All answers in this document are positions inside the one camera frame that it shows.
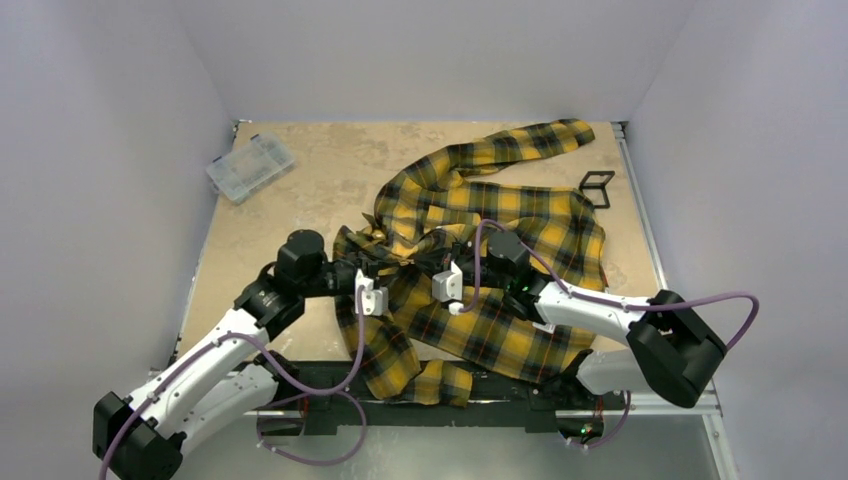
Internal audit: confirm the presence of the yellow plaid flannel shirt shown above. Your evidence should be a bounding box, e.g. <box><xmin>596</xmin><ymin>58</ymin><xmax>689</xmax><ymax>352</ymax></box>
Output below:
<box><xmin>332</xmin><ymin>119</ymin><xmax>607</xmax><ymax>407</ymax></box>

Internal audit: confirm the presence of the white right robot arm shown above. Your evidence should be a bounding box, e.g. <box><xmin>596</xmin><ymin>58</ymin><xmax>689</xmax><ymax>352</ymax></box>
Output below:
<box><xmin>413</xmin><ymin>231</ymin><xmax>728</xmax><ymax>408</ymax></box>

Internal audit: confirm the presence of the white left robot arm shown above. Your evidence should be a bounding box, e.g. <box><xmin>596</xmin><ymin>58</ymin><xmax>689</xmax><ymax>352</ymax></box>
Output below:
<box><xmin>92</xmin><ymin>230</ymin><xmax>388</xmax><ymax>479</ymax></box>

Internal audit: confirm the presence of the clear plastic organizer box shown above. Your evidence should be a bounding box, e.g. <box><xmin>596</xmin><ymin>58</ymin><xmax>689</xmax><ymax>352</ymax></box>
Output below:
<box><xmin>205</xmin><ymin>132</ymin><xmax>296</xmax><ymax>205</ymax></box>

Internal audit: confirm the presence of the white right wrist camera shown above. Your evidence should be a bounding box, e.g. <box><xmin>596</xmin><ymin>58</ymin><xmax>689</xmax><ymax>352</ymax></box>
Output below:
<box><xmin>431</xmin><ymin>261</ymin><xmax>464</xmax><ymax>316</ymax></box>

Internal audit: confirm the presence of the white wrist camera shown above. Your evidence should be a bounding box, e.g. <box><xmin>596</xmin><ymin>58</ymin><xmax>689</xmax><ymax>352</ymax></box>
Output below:
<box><xmin>354</xmin><ymin>270</ymin><xmax>388</xmax><ymax>316</ymax></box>
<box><xmin>431</xmin><ymin>261</ymin><xmax>464</xmax><ymax>316</ymax></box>

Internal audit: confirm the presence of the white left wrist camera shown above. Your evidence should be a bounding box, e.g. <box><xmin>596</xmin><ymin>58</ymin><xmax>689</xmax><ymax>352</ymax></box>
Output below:
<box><xmin>354</xmin><ymin>270</ymin><xmax>388</xmax><ymax>316</ymax></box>

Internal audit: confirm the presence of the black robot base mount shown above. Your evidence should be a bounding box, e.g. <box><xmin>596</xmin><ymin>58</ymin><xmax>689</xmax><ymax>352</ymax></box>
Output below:
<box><xmin>272</xmin><ymin>360</ymin><xmax>625</xmax><ymax>443</ymax></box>

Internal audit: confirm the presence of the black rectangular frame stand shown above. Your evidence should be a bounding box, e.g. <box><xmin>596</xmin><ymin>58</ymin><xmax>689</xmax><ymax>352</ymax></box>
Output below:
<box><xmin>578</xmin><ymin>170</ymin><xmax>616</xmax><ymax>209</ymax></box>

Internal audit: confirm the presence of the aluminium rail frame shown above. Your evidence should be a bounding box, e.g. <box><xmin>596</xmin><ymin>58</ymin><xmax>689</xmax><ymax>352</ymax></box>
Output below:
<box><xmin>135</xmin><ymin>119</ymin><xmax>740</xmax><ymax>480</ymax></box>

